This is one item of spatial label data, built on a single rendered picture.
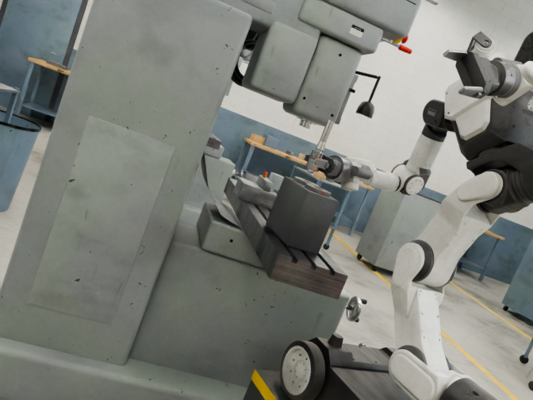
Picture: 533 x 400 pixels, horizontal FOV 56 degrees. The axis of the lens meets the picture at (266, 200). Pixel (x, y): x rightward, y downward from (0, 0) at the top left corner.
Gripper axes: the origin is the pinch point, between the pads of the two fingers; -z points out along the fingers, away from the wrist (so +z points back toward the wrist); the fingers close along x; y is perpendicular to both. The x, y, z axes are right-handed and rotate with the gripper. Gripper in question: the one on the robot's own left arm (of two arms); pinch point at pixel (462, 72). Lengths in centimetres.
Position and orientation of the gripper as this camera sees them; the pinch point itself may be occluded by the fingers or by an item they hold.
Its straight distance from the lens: 133.8
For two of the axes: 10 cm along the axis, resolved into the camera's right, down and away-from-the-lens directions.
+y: 4.8, -4.0, -7.8
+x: -2.2, -9.2, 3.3
